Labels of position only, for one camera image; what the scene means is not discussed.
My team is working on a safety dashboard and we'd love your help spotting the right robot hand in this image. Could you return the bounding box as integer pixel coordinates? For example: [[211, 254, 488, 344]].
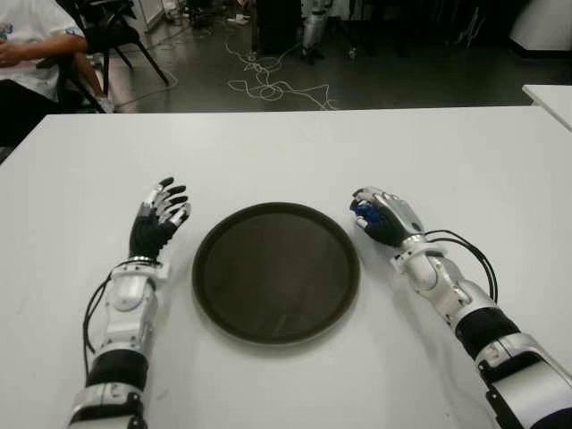
[[349, 186, 425, 248]]

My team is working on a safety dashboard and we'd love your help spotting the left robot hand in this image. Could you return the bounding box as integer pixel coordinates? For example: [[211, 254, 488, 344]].
[[129, 176, 193, 263]]

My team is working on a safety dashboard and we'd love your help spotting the blue Oreo packet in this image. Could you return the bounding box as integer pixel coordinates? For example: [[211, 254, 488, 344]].
[[349, 199, 382, 230]]

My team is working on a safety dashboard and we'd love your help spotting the round brown tray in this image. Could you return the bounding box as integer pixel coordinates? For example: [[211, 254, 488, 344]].
[[191, 201, 361, 346]]

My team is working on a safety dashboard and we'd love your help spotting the white side table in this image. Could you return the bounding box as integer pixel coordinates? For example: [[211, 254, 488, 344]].
[[521, 83, 572, 130]]

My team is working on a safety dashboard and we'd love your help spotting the black chair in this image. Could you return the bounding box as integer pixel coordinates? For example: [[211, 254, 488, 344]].
[[35, 55, 106, 113], [84, 0, 178, 97]]

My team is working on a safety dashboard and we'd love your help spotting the white panel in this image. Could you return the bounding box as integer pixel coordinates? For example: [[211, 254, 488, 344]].
[[138, 0, 164, 32]]

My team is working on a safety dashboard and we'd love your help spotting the seated person white shirt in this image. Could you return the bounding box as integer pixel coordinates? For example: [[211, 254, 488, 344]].
[[0, 0, 115, 148]]

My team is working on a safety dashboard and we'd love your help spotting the white cabinet black base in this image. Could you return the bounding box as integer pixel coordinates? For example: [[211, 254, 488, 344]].
[[509, 0, 572, 51]]

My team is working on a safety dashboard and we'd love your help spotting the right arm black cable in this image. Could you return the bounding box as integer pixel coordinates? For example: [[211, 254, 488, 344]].
[[424, 230, 500, 303]]

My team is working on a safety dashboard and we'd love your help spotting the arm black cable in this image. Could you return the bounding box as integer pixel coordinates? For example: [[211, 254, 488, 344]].
[[424, 230, 500, 303], [81, 267, 113, 372]]

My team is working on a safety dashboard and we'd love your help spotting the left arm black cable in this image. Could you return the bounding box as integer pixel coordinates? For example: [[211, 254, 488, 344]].
[[81, 267, 113, 372]]

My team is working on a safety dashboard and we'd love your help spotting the tangled white floor cable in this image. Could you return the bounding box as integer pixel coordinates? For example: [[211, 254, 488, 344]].
[[225, 30, 339, 111]]

